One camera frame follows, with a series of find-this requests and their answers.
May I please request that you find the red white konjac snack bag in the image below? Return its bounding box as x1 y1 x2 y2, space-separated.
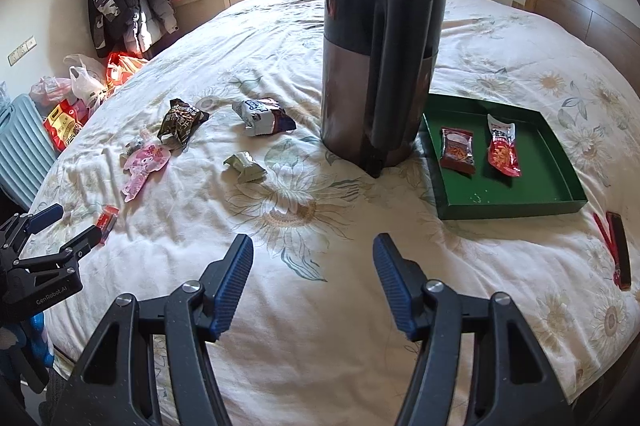
487 115 522 178

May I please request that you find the white plastic bag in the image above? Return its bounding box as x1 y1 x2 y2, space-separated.
63 54 107 109

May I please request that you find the green tray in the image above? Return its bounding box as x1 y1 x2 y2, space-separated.
419 93 587 220

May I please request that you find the red yellow snack bag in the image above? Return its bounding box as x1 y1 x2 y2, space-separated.
43 100 82 152

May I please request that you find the wooden headboard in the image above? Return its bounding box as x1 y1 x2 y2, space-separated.
512 0 640 93

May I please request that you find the brown chocolate snack bag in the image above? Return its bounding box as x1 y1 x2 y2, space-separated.
157 98 209 147

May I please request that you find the wall power strip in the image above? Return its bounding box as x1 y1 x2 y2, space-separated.
8 36 37 67

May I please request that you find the clear cartoon candy packet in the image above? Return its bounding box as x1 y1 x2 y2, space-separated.
120 129 151 160

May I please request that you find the pink My Melody packet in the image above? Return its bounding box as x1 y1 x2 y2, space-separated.
122 142 171 203

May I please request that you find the small red snack packet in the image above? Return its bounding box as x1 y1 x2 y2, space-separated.
96 205 119 245

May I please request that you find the dark red noodle snack packet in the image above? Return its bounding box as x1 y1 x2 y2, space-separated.
439 127 476 175

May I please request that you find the white blue snack bag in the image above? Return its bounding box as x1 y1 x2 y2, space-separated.
232 98 296 137

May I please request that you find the olive green snack packet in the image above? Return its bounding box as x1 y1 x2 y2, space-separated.
224 151 267 183

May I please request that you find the pink plastic bag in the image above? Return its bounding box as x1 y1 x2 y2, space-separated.
29 76 72 106

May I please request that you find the orange red plastic bag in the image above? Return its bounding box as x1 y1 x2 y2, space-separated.
105 52 148 91

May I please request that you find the light blue suitcase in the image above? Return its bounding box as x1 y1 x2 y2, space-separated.
0 94 58 210

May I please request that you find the black silver trash bin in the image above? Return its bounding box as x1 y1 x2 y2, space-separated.
321 0 447 178

